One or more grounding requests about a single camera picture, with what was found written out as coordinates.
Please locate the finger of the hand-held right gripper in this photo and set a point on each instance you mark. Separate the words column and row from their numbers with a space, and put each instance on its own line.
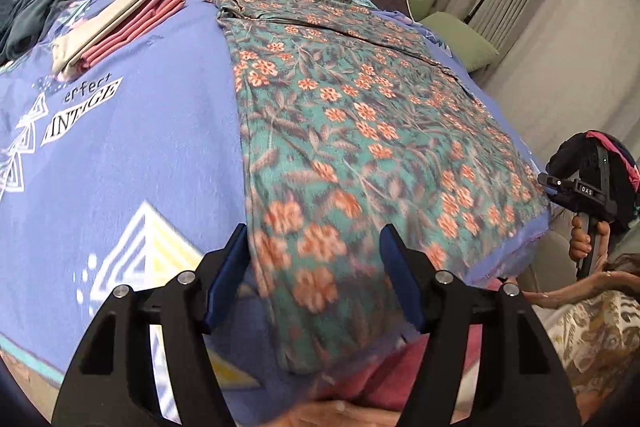
column 552, row 184

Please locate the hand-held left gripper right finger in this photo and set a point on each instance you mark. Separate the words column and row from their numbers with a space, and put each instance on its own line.
column 400, row 277

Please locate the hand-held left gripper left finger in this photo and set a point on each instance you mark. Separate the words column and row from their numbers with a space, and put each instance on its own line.
column 227, row 282

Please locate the teal floral garment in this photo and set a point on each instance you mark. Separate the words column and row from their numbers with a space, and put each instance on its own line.
column 360, row 132

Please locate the person's right hand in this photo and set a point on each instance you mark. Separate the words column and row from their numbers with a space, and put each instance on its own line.
column 580, row 242

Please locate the pink fleece cloth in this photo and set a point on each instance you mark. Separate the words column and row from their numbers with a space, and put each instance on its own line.
column 400, row 372

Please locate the leaf print cloth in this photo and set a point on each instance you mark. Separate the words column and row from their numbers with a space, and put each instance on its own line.
column 600, row 342

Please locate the blue printed blanket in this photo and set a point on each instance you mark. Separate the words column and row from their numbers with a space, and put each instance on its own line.
column 150, row 132

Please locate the large green pillow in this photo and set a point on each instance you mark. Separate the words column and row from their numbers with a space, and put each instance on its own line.
column 462, row 39

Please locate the folded pink cloth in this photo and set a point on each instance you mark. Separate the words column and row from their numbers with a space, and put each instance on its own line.
column 145, row 19

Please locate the folded beige cloth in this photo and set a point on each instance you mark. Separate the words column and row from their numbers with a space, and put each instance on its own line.
column 110, row 14

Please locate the grey-blue garment pile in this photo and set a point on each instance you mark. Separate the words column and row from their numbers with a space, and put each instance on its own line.
column 40, row 4

